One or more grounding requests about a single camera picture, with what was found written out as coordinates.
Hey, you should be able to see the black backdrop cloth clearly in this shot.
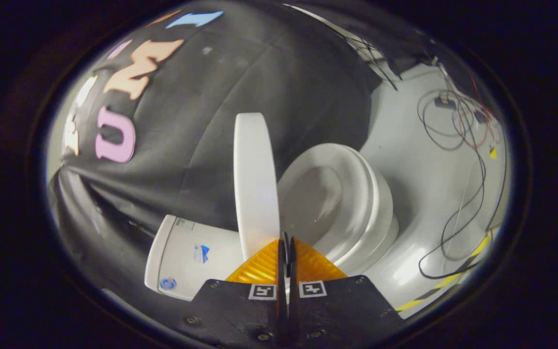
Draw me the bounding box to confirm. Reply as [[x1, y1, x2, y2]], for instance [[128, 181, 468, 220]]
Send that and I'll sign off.
[[49, 2, 434, 311]]

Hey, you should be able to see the white toilet seat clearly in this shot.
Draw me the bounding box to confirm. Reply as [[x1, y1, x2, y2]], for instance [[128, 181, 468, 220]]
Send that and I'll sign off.
[[277, 143, 381, 262]]

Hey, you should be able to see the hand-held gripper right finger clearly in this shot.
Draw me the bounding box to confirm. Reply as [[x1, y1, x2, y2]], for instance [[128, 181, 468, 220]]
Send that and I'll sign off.
[[288, 236, 404, 349]]

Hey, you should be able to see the long black cable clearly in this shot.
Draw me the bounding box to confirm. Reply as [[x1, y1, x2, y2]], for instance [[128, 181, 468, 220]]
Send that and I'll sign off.
[[418, 145, 508, 281]]

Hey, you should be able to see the white ceramic toilet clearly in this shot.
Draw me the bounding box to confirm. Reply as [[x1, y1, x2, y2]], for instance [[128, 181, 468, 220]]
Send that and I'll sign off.
[[144, 143, 400, 302]]

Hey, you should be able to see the yellow black floor tape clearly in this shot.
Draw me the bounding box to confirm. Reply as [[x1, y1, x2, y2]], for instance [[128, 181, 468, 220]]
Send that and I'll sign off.
[[395, 233, 494, 312]]

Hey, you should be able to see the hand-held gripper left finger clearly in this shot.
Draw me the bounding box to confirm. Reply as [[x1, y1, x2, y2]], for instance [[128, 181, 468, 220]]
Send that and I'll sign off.
[[177, 238, 288, 349]]

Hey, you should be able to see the white toilet lid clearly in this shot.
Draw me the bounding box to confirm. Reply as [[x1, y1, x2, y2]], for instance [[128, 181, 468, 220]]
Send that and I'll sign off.
[[233, 113, 280, 262]]

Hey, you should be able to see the red cable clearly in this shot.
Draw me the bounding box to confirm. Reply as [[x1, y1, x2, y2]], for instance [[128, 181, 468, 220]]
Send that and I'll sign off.
[[453, 73, 498, 147]]

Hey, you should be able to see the coiled black cable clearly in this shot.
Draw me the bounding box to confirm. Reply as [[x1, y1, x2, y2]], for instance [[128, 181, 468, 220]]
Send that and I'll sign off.
[[417, 89, 478, 152]]

